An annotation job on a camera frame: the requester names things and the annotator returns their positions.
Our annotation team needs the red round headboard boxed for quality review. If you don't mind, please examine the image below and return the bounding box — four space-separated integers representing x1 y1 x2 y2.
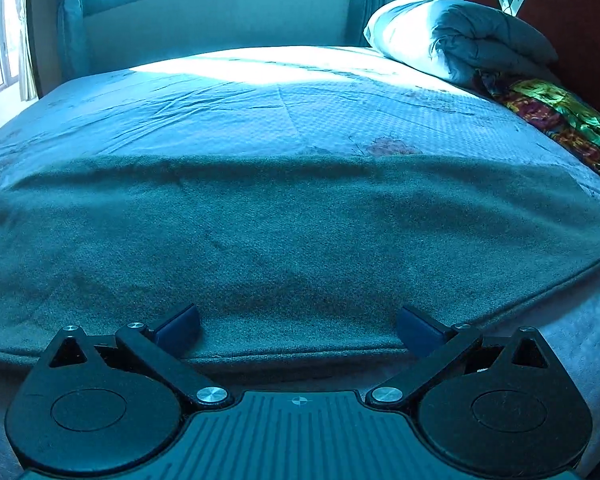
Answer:
457 0 600 122

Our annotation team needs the bed with pale floral sheet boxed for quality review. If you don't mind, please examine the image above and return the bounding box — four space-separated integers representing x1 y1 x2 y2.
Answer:
0 46 600 480

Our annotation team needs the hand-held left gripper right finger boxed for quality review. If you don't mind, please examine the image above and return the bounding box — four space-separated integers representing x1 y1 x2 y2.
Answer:
366 305 563 407

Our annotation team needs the colourful patterned pillow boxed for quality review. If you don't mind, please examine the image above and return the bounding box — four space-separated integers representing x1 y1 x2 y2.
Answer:
475 72 600 182

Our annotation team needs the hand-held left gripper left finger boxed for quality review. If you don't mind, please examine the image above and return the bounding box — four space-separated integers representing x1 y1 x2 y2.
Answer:
37 304 231 407

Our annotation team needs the pale curtain in next room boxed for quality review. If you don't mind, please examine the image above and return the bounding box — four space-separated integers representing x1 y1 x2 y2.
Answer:
17 0 40 102

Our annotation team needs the folded grey quilt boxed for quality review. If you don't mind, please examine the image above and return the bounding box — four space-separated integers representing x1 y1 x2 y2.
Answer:
364 0 561 86

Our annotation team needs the grey curtain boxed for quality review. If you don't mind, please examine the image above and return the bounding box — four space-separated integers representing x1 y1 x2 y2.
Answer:
54 0 90 81
350 0 387 48

